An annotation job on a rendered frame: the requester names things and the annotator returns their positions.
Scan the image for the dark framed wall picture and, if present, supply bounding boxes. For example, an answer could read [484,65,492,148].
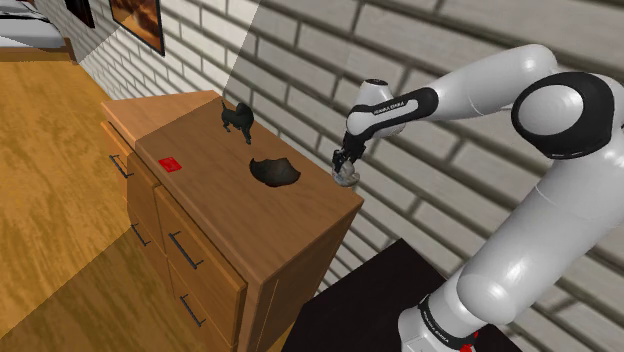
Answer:
[64,0,97,29]

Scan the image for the black robot stand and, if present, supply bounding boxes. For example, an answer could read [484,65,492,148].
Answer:
[281,237,523,352]

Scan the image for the grey rounded object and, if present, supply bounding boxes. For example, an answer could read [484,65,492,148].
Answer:
[331,160,361,188]

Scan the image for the bed with wooden frame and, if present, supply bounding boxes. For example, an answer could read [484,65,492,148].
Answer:
[0,0,78,64]

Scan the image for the wooden chest of drawers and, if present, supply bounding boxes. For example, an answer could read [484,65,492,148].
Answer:
[100,89,365,352]

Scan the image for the black dog figure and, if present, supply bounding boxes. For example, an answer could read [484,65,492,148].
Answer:
[220,100,256,146]

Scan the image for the red flat square card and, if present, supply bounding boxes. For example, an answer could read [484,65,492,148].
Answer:
[157,156,183,173]

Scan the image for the framed orange wall picture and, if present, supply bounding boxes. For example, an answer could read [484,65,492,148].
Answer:
[108,0,166,58]

